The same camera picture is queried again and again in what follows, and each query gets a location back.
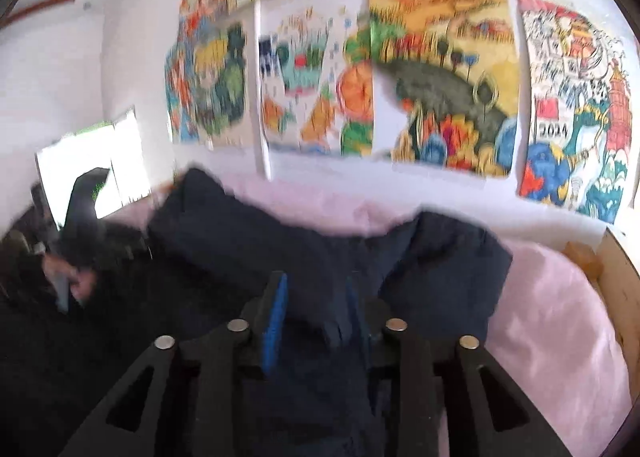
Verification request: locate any landscape fields drawing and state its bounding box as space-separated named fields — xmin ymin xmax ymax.
xmin=367 ymin=0 xmax=522 ymax=179

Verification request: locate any fruit drink drawing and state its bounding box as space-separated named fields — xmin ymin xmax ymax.
xmin=257 ymin=6 xmax=375 ymax=156

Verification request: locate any pink duvet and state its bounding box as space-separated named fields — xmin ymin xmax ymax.
xmin=145 ymin=172 xmax=633 ymax=457

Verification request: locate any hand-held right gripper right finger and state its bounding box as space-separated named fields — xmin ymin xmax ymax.
xmin=346 ymin=284 xmax=571 ymax=457

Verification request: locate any orange-haired girl blue drawing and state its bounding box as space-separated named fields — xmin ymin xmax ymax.
xmin=164 ymin=32 xmax=201 ymax=144

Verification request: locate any person's left hand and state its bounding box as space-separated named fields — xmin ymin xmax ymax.
xmin=42 ymin=256 xmax=98 ymax=305

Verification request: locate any bright window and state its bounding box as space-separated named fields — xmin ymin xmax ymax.
xmin=35 ymin=107 xmax=152 ymax=232

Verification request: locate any blond boy drawing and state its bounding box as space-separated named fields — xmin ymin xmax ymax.
xmin=192 ymin=20 xmax=250 ymax=147

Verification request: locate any wooden bed frame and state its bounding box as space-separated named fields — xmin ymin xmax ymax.
xmin=562 ymin=227 xmax=640 ymax=378

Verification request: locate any white wall pipe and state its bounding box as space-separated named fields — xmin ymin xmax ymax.
xmin=254 ymin=0 xmax=273 ymax=181

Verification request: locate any city dragon drawing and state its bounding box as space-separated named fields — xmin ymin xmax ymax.
xmin=517 ymin=0 xmax=640 ymax=227

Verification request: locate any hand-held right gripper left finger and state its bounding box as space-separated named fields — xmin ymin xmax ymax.
xmin=60 ymin=271 xmax=291 ymax=457

